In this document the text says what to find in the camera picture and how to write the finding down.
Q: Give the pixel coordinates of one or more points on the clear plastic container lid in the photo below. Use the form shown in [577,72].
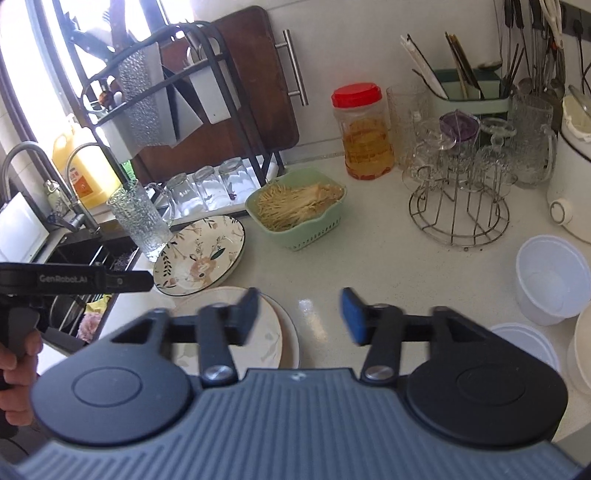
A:
[526,337]

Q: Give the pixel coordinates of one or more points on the green utensil holder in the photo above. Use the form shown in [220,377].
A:
[489,108]

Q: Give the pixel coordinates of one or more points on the slim chrome faucet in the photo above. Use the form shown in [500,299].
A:
[92,146]

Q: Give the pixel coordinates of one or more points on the black kitchen sink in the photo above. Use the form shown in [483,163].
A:
[83,251]

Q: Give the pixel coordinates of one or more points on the clear drinking glass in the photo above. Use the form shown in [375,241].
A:
[183,196]
[238,180]
[212,187]

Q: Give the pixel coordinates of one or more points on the person's left hand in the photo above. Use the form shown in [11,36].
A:
[17,369]

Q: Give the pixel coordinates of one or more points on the textured glass tumbler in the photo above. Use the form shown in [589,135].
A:
[138,221]

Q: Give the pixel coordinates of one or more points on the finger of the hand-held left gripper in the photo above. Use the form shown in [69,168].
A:
[131,281]

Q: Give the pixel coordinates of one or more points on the wooden cutting board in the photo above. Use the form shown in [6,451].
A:
[258,92]

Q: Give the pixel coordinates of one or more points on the purple tinted glass cup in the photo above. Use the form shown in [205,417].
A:
[458,127]

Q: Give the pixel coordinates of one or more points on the green colander basket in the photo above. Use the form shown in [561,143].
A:
[300,233]

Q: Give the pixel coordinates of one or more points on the cream bowl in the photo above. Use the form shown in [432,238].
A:
[582,346]

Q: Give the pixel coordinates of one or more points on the white electric pot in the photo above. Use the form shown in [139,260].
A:
[575,184]

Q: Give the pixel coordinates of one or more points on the glass pitcher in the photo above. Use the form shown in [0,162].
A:
[533,138]

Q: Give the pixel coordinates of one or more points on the enoki mushrooms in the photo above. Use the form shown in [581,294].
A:
[291,203]

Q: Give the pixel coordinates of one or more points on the black dish rack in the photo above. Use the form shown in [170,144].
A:
[265,173]

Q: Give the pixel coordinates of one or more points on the bundle of pale chopsticks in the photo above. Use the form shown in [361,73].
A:
[427,69]

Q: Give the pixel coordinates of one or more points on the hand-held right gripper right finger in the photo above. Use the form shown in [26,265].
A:
[352,318]

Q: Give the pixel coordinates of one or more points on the white bowl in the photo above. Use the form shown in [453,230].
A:
[547,277]

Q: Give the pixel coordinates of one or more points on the chrome kitchen faucet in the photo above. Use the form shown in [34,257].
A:
[27,150]

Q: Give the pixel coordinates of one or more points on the yellow detergent bottle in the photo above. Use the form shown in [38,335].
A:
[87,177]

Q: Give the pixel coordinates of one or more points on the row of hanging utensils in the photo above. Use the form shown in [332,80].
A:
[535,60]

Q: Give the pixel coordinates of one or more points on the floral ceramic plate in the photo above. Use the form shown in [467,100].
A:
[203,258]

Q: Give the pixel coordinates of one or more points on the black power strip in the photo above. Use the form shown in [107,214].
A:
[582,21]

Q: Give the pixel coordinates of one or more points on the bundle of brown chopsticks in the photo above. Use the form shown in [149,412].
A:
[464,64]

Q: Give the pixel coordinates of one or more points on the metal cup rack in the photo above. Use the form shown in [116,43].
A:
[457,230]

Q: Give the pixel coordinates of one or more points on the white board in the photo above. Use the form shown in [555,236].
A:
[21,226]

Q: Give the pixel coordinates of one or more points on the tall textured glass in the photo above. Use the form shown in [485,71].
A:
[408,115]

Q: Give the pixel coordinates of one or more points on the pink floral cloth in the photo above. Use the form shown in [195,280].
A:
[92,325]

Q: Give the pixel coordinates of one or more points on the red lid plastic jar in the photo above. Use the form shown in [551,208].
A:
[364,134]

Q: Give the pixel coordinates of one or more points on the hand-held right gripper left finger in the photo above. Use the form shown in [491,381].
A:
[250,310]

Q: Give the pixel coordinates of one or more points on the clear stemmed glass cup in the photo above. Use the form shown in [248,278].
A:
[497,131]

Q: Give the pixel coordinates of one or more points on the white cutlery caddy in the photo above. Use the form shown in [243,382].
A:
[207,92]

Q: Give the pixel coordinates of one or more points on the beige floral plate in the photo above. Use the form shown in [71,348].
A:
[268,327]

